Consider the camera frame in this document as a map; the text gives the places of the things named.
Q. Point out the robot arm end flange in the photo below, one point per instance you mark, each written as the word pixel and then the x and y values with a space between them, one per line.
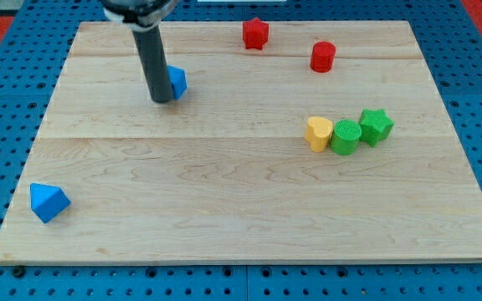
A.
pixel 138 15

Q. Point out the green cylinder block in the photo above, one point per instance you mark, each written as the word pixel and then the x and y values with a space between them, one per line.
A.
pixel 345 137

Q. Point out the blue triangle block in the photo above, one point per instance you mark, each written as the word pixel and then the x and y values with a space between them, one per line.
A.
pixel 47 201

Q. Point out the wooden board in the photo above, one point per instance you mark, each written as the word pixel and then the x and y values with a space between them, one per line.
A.
pixel 224 175

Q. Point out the green star block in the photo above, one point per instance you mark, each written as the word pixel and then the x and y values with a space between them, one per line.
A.
pixel 375 126

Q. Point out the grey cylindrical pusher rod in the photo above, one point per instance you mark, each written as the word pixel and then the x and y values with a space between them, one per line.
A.
pixel 154 64

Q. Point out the yellow heart block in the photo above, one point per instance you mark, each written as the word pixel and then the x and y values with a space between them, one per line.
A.
pixel 318 133

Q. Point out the blue cube block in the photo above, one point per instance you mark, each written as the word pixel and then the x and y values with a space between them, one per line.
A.
pixel 178 81

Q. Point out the red star block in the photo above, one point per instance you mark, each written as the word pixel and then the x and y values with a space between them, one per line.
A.
pixel 255 33

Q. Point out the red cylinder block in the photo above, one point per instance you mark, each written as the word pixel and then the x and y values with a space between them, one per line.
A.
pixel 322 56

